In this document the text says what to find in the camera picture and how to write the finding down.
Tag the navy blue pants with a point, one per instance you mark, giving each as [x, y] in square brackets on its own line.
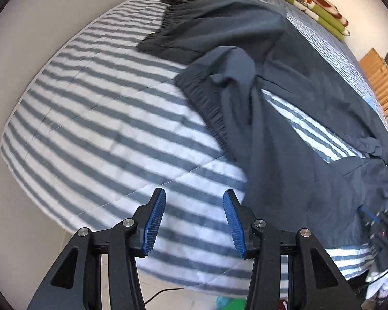
[278, 71]

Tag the blue white striped bedspread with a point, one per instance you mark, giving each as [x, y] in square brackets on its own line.
[100, 119]

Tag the dark grey folded pants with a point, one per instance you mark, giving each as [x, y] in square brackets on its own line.
[174, 29]

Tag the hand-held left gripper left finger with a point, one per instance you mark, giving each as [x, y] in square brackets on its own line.
[153, 222]

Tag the wooden slatted bed rail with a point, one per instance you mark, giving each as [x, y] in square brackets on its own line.
[380, 77]

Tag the green object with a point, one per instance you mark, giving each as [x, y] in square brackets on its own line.
[231, 303]

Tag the green folded blanket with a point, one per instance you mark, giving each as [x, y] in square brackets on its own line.
[329, 22]

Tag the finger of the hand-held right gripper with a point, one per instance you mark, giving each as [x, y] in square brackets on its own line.
[370, 215]

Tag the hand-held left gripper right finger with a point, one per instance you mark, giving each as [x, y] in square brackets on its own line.
[234, 222]

